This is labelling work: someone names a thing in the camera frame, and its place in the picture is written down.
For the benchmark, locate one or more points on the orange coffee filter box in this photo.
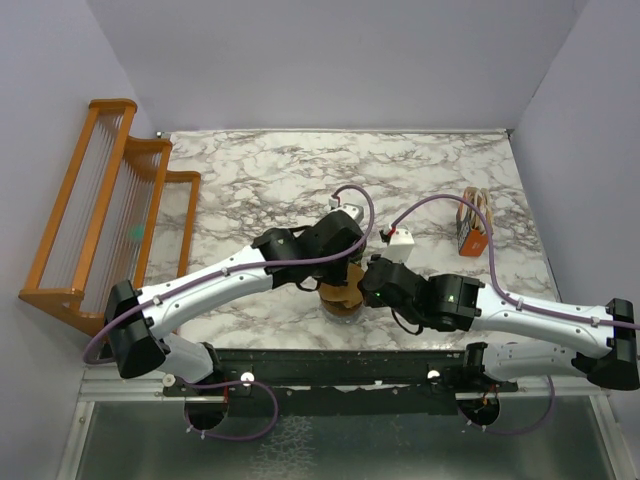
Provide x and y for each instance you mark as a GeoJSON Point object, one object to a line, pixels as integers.
{"type": "Point", "coordinates": [472, 235]}

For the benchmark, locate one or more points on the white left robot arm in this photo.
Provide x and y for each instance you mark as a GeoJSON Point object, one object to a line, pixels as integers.
{"type": "Point", "coordinates": [143, 322]}

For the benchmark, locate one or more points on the clear glass carafe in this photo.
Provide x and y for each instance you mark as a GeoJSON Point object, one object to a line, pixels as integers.
{"type": "Point", "coordinates": [338, 313]}

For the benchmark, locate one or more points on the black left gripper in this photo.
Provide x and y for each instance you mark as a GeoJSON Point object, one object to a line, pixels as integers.
{"type": "Point", "coordinates": [339, 277]}

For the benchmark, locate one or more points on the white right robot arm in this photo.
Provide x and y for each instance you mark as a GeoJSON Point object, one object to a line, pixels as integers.
{"type": "Point", "coordinates": [597, 343]}

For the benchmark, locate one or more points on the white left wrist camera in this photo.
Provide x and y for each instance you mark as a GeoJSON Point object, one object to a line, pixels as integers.
{"type": "Point", "coordinates": [356, 212]}

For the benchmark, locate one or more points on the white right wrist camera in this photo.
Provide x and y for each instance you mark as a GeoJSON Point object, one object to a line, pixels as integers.
{"type": "Point", "coordinates": [399, 246]}

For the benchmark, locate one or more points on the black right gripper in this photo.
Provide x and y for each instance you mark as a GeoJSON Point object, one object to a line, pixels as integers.
{"type": "Point", "coordinates": [369, 299]}

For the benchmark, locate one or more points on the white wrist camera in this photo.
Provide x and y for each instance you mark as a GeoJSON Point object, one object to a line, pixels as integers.
{"type": "Point", "coordinates": [356, 212]}
{"type": "Point", "coordinates": [399, 246]}

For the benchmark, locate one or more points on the brown wooden dripper collar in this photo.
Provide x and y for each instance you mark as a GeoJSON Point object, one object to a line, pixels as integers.
{"type": "Point", "coordinates": [340, 300]}

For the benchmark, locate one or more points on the orange wooden rack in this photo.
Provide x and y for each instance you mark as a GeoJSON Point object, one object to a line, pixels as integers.
{"type": "Point", "coordinates": [104, 219]}

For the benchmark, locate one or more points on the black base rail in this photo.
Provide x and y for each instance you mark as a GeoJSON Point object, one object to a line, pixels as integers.
{"type": "Point", "coordinates": [256, 383]}

